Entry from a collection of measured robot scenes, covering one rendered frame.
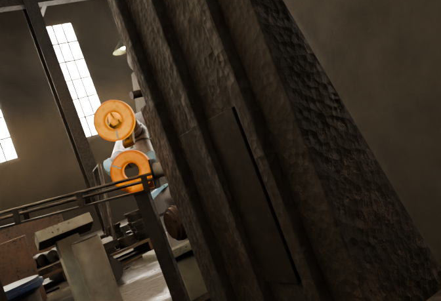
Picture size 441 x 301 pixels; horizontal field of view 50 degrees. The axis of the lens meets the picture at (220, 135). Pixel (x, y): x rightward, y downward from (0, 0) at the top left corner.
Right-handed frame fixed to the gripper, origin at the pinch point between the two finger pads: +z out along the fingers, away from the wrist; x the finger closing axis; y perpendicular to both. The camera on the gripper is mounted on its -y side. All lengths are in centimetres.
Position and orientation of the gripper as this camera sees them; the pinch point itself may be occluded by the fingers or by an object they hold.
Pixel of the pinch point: (112, 115)
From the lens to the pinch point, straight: 180.3
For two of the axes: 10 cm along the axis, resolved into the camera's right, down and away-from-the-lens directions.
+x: 9.3, -3.6, -0.7
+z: -1.7, -2.6, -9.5
